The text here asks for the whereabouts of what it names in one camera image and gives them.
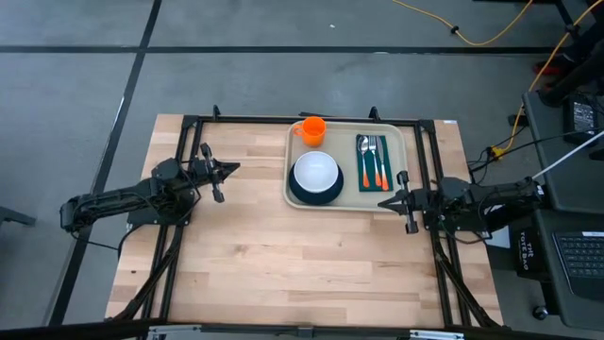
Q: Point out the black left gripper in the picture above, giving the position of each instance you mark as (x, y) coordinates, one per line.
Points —
(203, 172)

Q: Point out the black rig beam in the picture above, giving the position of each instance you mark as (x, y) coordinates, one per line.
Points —
(283, 331)

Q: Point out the grey chair base leg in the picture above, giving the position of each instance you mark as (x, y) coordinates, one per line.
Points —
(14, 216)

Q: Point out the black laptop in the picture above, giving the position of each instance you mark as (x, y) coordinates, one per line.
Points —
(582, 260)

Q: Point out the dark teal plate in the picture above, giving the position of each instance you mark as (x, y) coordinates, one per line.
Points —
(302, 197)

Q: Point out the black tote bag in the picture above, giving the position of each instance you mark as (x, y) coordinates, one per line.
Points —
(526, 255)

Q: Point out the beige plastic tray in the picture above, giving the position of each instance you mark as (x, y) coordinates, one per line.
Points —
(347, 198)

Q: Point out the black caster wheel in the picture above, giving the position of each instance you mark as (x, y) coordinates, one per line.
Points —
(540, 313)

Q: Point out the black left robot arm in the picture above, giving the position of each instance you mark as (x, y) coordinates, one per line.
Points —
(113, 200)

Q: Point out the dark green cloth napkin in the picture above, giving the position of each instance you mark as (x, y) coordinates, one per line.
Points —
(388, 146)

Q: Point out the white ribbed bowl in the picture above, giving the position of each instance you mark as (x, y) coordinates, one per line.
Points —
(316, 171)

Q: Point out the orange mug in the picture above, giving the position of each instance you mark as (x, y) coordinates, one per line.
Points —
(313, 131)

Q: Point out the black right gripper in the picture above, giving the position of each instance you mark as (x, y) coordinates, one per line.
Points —
(424, 203)

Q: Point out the black metal table frame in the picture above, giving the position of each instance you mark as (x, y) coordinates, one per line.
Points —
(236, 120)

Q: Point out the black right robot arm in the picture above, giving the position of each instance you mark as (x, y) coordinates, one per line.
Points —
(495, 193)

